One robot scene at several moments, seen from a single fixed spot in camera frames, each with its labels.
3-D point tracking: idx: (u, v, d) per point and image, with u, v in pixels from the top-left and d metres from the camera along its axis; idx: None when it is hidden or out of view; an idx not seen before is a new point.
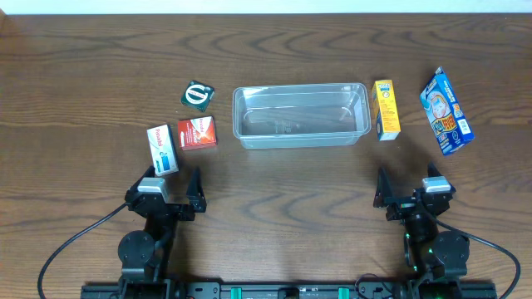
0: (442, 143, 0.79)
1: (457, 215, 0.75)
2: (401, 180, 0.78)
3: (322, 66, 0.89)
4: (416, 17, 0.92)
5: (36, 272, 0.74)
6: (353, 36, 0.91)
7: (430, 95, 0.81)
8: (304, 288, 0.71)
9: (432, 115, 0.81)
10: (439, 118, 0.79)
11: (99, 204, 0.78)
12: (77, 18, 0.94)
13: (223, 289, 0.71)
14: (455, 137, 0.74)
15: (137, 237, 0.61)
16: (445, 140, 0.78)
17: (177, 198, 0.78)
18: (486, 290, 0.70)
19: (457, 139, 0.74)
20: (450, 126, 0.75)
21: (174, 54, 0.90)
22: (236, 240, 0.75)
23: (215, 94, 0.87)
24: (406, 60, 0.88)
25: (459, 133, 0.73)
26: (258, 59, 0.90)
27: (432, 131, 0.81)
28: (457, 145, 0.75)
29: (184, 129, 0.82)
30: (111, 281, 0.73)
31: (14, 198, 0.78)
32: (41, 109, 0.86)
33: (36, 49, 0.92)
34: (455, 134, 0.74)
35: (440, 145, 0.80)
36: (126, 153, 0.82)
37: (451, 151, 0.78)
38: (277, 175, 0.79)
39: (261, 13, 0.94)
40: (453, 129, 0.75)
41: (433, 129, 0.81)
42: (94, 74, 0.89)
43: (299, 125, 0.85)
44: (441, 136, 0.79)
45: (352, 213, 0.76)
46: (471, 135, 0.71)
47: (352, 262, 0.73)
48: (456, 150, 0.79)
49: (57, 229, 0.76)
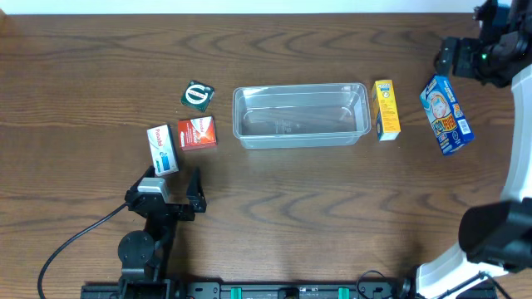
0: (442, 143, 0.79)
1: (457, 215, 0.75)
2: (401, 180, 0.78)
3: (322, 66, 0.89)
4: (416, 16, 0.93)
5: (36, 272, 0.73)
6: (352, 36, 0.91)
7: (430, 95, 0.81)
8: (304, 288, 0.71)
9: (432, 115, 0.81)
10: (439, 118, 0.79)
11: (98, 204, 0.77)
12: (77, 17, 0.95)
13: (223, 289, 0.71)
14: (455, 137, 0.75)
15: (137, 237, 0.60)
16: (445, 140, 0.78)
17: (176, 198, 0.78)
18: (486, 290, 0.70)
19: (457, 139, 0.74)
20: (450, 126, 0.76)
21: (174, 54, 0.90)
22: (236, 240, 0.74)
23: (215, 94, 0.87)
24: (406, 60, 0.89)
25: (459, 132, 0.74)
26: (258, 59, 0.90)
27: (431, 131, 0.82)
28: (458, 145, 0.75)
29: (184, 129, 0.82)
30: (110, 281, 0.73)
31: (13, 198, 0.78)
32: (41, 109, 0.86)
33: (35, 49, 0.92)
34: (456, 134, 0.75)
35: (440, 145, 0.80)
36: (126, 153, 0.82)
37: (451, 151, 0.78)
38: (277, 175, 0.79)
39: (261, 13, 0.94)
40: (453, 129, 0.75)
41: (433, 129, 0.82)
42: (94, 73, 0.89)
43: (299, 125, 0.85)
44: (441, 136, 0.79)
45: (352, 213, 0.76)
46: (470, 135, 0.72)
47: (352, 262, 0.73)
48: (456, 151, 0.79)
49: (56, 229, 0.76)
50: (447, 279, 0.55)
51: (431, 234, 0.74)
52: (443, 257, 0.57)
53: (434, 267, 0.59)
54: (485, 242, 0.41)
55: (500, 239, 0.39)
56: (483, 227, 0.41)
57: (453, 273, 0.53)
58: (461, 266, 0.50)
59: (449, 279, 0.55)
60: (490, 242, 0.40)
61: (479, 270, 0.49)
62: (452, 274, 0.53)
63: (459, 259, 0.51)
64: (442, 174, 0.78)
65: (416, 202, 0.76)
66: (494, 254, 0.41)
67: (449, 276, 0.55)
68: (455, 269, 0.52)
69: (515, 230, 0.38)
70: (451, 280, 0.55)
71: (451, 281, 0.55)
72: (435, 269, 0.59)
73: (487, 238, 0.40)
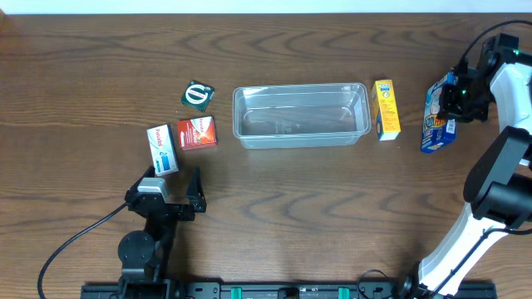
0: (425, 139, 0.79)
1: (456, 215, 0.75)
2: (401, 180, 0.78)
3: (322, 66, 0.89)
4: (416, 16, 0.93)
5: (36, 272, 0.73)
6: (352, 36, 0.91)
7: (435, 90, 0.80)
8: (304, 288, 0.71)
9: (429, 110, 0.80)
10: (433, 115, 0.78)
11: (99, 204, 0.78)
12: (76, 17, 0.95)
13: (223, 289, 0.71)
14: (437, 134, 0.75)
15: (137, 238, 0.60)
16: (428, 136, 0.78)
17: (176, 199, 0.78)
18: (485, 290, 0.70)
19: (439, 136, 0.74)
20: (438, 124, 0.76)
21: (174, 54, 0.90)
22: (237, 240, 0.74)
23: (215, 94, 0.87)
24: (406, 60, 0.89)
25: (443, 130, 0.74)
26: (258, 59, 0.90)
27: (422, 125, 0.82)
28: (437, 143, 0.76)
29: (184, 129, 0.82)
30: (110, 281, 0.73)
31: (13, 198, 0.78)
32: (41, 109, 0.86)
33: (35, 49, 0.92)
34: (440, 131, 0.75)
35: (421, 140, 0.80)
36: (126, 153, 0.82)
37: (428, 149, 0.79)
38: (277, 175, 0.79)
39: (261, 13, 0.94)
40: (439, 126, 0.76)
41: (423, 124, 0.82)
42: (94, 73, 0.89)
43: (299, 125, 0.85)
44: (426, 132, 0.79)
45: (352, 213, 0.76)
46: (452, 136, 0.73)
47: (352, 262, 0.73)
48: (434, 151, 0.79)
49: (56, 230, 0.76)
50: (452, 253, 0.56)
51: (431, 235, 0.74)
52: (447, 234, 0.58)
53: (437, 249, 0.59)
54: (490, 172, 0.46)
55: (502, 166, 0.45)
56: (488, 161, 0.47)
57: (456, 242, 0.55)
58: (465, 231, 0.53)
59: (455, 252, 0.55)
60: (495, 173, 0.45)
61: (483, 229, 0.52)
62: (456, 245, 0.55)
63: (463, 224, 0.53)
64: (442, 174, 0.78)
65: (416, 202, 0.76)
66: (499, 189, 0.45)
67: (454, 249, 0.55)
68: (460, 236, 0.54)
69: (515, 150, 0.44)
70: (456, 252, 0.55)
71: (455, 254, 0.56)
72: (438, 250, 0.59)
73: (492, 167, 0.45)
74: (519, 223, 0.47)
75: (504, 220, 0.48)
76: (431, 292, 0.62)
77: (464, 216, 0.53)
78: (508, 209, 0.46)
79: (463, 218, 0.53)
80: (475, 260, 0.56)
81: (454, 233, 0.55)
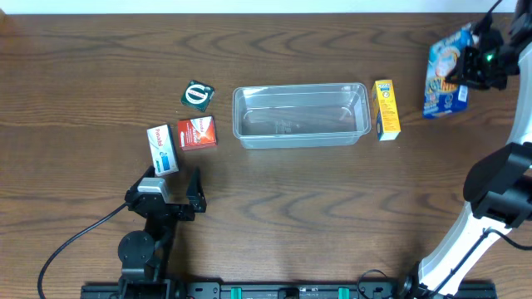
0: (429, 103, 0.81)
1: (456, 215, 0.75)
2: (401, 180, 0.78)
3: (322, 66, 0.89)
4: (416, 16, 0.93)
5: (35, 272, 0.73)
6: (352, 36, 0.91)
7: (442, 50, 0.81)
8: (304, 288, 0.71)
9: (432, 71, 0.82)
10: (439, 76, 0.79)
11: (98, 204, 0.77)
12: (76, 17, 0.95)
13: (223, 289, 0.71)
14: (447, 100, 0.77)
15: (137, 237, 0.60)
16: (433, 101, 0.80)
17: (177, 198, 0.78)
18: (485, 290, 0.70)
19: (449, 103, 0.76)
20: (448, 89, 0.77)
21: (174, 54, 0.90)
22: (237, 240, 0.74)
23: (215, 94, 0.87)
24: (406, 60, 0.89)
25: (455, 97, 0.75)
26: (258, 59, 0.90)
27: (425, 87, 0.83)
28: (445, 110, 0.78)
29: (184, 129, 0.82)
30: (110, 281, 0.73)
31: (13, 198, 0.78)
32: (41, 109, 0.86)
33: (35, 49, 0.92)
34: (450, 97, 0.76)
35: (425, 105, 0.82)
36: (126, 153, 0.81)
37: (431, 114, 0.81)
38: (277, 175, 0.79)
39: (260, 13, 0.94)
40: (448, 91, 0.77)
41: (426, 86, 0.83)
42: (94, 73, 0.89)
43: (299, 125, 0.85)
44: (431, 95, 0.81)
45: (352, 213, 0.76)
46: (464, 105, 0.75)
47: (352, 262, 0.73)
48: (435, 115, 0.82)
49: (56, 230, 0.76)
50: (452, 252, 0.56)
51: (431, 235, 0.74)
52: (447, 234, 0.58)
53: (437, 249, 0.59)
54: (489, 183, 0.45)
55: (501, 180, 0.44)
56: (490, 169, 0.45)
57: (457, 242, 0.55)
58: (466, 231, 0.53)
59: (455, 251, 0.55)
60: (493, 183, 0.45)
61: (483, 229, 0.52)
62: (456, 244, 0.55)
63: (464, 223, 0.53)
64: (442, 174, 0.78)
65: (416, 202, 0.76)
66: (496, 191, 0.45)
67: (454, 249, 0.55)
68: (460, 235, 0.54)
69: (515, 169, 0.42)
70: (456, 252, 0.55)
71: (455, 254, 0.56)
72: (438, 250, 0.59)
73: (491, 178, 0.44)
74: (519, 222, 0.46)
75: (504, 220, 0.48)
76: (431, 292, 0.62)
77: (465, 215, 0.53)
78: (507, 209, 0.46)
79: (464, 218, 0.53)
80: (475, 259, 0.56)
81: (454, 233, 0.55)
